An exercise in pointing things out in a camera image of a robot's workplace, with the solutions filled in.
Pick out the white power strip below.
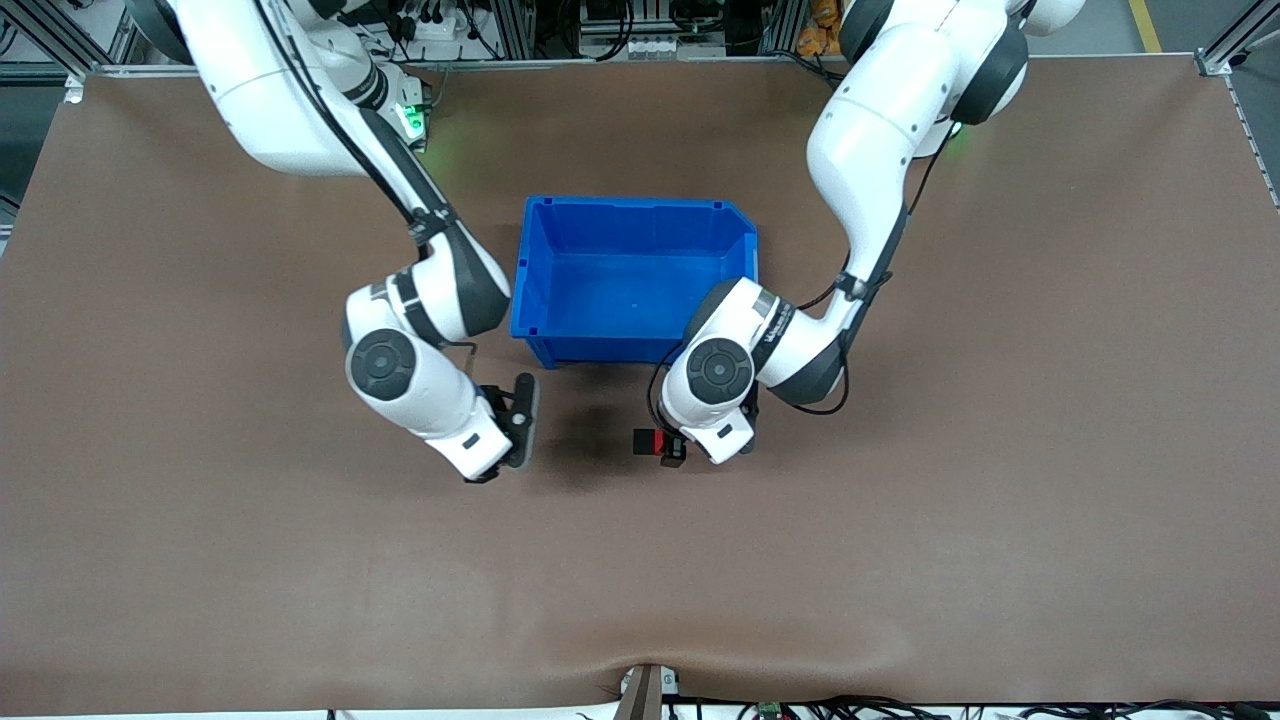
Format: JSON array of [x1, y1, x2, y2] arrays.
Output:
[[400, 5, 471, 41]]

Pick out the aluminium frame strut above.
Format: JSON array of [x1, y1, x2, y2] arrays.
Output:
[[15, 0, 113, 76], [1195, 0, 1266, 77]]

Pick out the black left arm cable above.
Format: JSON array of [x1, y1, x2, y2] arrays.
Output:
[[647, 120, 953, 431]]

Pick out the bag of orange snacks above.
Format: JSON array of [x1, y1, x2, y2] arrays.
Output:
[[797, 0, 851, 57]]

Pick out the blue plastic storage bin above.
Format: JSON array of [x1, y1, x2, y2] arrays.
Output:
[[509, 195, 762, 375]]

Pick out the aluminium table edge rail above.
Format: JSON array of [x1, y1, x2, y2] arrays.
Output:
[[85, 55, 1201, 77]]

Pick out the grey equipment box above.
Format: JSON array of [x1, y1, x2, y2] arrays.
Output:
[[580, 0, 726, 59]]

